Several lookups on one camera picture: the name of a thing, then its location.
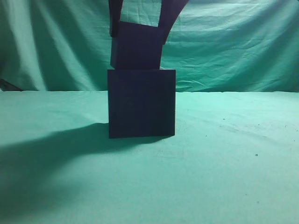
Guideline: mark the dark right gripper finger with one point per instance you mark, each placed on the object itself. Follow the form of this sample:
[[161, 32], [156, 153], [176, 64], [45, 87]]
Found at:
[[170, 10]]

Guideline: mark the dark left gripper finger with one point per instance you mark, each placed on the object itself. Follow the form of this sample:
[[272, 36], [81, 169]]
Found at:
[[115, 7]]

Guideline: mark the small purple cube block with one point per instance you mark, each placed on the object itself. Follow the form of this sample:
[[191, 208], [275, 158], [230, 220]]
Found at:
[[137, 47]]

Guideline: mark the large dark purple groove box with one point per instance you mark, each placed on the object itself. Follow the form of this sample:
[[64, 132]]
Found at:
[[141, 103]]

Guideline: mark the green backdrop cloth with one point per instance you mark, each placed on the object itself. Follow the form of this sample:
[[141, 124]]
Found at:
[[233, 160]]

